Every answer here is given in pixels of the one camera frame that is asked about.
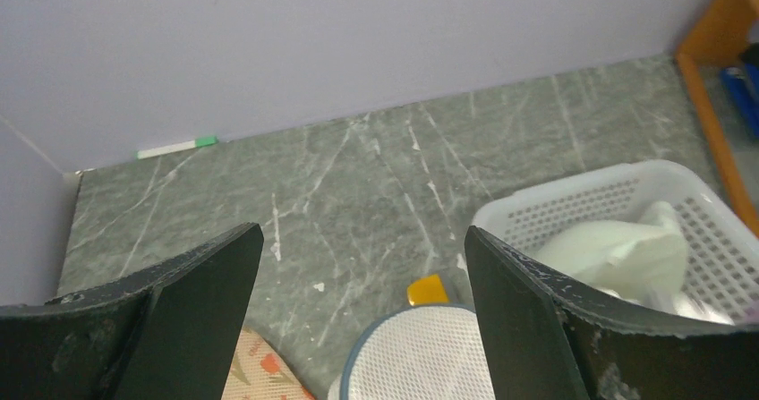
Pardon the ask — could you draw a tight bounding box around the yellow grey block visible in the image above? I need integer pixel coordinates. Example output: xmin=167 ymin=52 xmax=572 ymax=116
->
xmin=406 ymin=274 xmax=451 ymax=306

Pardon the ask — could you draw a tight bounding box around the orange wooden rack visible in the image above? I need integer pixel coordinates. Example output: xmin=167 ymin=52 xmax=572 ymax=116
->
xmin=675 ymin=0 xmax=758 ymax=234

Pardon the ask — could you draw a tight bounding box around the white green marker pen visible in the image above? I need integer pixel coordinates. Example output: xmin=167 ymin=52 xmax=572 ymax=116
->
xmin=136 ymin=136 xmax=218 ymax=159

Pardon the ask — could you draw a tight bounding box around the tulip pattern mesh bag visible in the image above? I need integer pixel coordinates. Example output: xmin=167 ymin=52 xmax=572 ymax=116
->
xmin=221 ymin=327 xmax=314 ymax=400

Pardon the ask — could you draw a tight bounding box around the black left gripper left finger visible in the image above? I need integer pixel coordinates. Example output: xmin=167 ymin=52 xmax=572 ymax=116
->
xmin=1 ymin=223 xmax=264 ymax=399

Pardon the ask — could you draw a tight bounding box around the white cloth in basket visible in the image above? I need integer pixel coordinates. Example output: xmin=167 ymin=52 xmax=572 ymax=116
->
xmin=529 ymin=201 xmax=734 ymax=325

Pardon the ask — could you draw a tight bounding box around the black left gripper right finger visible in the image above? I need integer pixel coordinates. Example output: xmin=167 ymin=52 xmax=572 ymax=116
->
xmin=465 ymin=226 xmax=758 ymax=399

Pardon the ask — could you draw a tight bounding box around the white mesh laundry bag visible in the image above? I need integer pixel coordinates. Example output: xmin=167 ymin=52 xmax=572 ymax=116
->
xmin=328 ymin=304 xmax=495 ymax=399

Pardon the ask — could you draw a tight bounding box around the white plastic basket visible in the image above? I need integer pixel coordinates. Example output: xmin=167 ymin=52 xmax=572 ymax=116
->
xmin=472 ymin=160 xmax=758 ymax=323

